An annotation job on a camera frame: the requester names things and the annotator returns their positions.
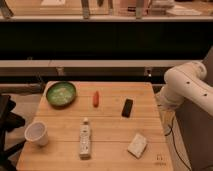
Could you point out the black rectangular block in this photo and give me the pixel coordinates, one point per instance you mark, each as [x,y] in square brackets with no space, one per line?
[126,111]

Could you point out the white plastic bottle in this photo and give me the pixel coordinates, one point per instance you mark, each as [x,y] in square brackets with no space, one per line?
[85,140]

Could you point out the green ceramic bowl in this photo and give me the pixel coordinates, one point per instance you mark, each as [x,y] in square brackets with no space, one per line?
[61,94]

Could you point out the white sponge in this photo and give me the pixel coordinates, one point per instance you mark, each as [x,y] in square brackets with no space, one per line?
[137,145]

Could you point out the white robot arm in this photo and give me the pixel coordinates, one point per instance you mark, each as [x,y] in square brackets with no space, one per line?
[186,81]

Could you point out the red pepper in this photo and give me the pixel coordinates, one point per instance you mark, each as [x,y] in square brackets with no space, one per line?
[96,99]

